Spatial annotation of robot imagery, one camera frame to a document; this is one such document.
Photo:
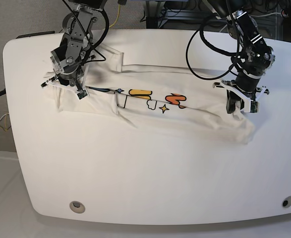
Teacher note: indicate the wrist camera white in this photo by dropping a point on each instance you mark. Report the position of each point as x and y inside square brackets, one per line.
[82, 94]
[254, 107]

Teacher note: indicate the black aluminium frame rack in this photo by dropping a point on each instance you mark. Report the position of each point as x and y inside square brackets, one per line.
[159, 12]

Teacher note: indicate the grey table grommet left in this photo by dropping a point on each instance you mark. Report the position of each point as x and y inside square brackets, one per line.
[77, 207]

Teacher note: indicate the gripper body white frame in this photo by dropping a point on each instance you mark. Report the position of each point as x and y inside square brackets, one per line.
[245, 86]
[73, 81]

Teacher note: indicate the white printed T-shirt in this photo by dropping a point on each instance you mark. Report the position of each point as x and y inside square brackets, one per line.
[158, 99]

